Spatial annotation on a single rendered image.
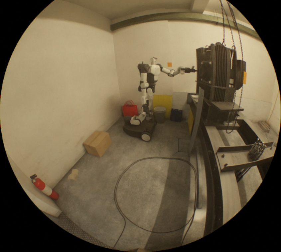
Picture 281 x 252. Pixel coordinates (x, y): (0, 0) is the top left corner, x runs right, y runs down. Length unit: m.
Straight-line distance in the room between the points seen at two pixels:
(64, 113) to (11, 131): 0.89
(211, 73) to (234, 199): 1.21
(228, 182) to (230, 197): 0.12
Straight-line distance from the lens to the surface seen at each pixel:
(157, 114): 2.30
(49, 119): 1.56
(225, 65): 1.39
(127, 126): 2.08
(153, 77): 1.56
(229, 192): 0.80
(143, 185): 1.39
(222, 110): 1.16
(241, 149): 1.09
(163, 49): 2.40
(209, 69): 1.29
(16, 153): 1.59
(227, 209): 0.76
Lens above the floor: 1.28
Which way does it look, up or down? 24 degrees down
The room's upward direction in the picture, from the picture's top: 6 degrees counter-clockwise
